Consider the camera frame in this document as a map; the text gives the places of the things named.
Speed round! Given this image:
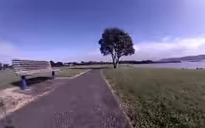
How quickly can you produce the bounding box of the distant row of trees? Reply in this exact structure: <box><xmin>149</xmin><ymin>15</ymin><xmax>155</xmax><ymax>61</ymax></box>
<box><xmin>0</xmin><ymin>59</ymin><xmax>183</xmax><ymax>72</ymax></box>

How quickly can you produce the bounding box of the pale path edge strip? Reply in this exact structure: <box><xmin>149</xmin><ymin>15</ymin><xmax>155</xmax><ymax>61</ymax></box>
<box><xmin>66</xmin><ymin>68</ymin><xmax>92</xmax><ymax>80</ymax></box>

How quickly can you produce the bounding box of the large dark tree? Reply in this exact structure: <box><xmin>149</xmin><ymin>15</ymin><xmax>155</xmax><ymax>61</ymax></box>
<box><xmin>97</xmin><ymin>27</ymin><xmax>136</xmax><ymax>69</ymax></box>

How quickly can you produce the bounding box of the dark asphalt path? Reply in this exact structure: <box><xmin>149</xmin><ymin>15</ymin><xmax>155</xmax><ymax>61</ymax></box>
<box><xmin>0</xmin><ymin>68</ymin><xmax>134</xmax><ymax>128</ymax></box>

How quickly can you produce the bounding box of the green grass field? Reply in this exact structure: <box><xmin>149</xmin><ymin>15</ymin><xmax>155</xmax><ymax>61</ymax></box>
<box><xmin>0</xmin><ymin>67</ymin><xmax>91</xmax><ymax>95</ymax></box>
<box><xmin>101</xmin><ymin>65</ymin><xmax>205</xmax><ymax>128</ymax></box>

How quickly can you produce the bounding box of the wooden bench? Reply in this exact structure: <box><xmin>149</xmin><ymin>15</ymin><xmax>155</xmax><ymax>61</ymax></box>
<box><xmin>11</xmin><ymin>59</ymin><xmax>60</xmax><ymax>91</ymax></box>

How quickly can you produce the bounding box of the pale water surface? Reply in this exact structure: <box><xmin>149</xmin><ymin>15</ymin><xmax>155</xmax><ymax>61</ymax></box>
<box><xmin>129</xmin><ymin>59</ymin><xmax>205</xmax><ymax>70</ymax></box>

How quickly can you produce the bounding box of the distant hill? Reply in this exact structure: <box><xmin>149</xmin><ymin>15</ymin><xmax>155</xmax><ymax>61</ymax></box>
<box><xmin>159</xmin><ymin>53</ymin><xmax>205</xmax><ymax>63</ymax></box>

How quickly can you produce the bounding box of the bare sandy ground patch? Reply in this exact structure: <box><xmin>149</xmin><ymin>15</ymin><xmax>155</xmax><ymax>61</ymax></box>
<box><xmin>0</xmin><ymin>78</ymin><xmax>68</xmax><ymax>116</ymax></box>

